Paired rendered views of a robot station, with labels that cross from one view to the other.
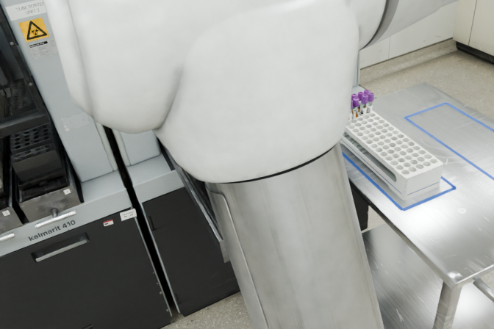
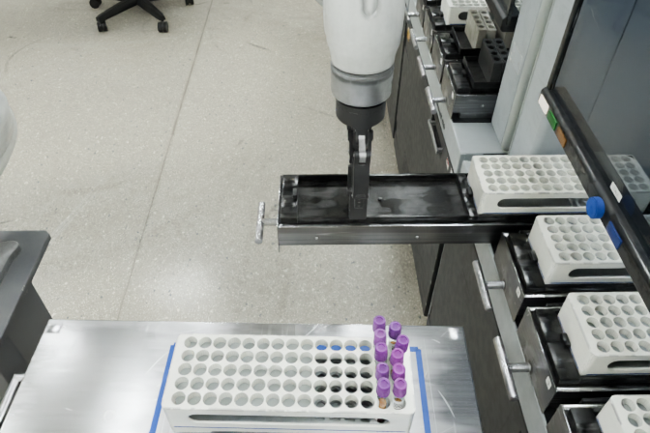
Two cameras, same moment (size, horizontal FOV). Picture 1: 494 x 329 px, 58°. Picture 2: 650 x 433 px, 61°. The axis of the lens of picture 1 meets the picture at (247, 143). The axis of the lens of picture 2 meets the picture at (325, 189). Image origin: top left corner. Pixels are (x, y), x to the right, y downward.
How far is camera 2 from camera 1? 1.17 m
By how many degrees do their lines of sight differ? 78
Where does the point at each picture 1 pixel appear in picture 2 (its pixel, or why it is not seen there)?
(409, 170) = (194, 357)
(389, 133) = (294, 390)
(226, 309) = not seen: hidden behind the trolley
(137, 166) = not seen: hidden behind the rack
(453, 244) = (81, 359)
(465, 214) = (100, 414)
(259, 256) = not seen: outside the picture
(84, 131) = (513, 76)
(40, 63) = not seen: outside the picture
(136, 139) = (519, 144)
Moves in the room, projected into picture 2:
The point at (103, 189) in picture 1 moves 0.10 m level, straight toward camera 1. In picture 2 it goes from (468, 137) to (426, 139)
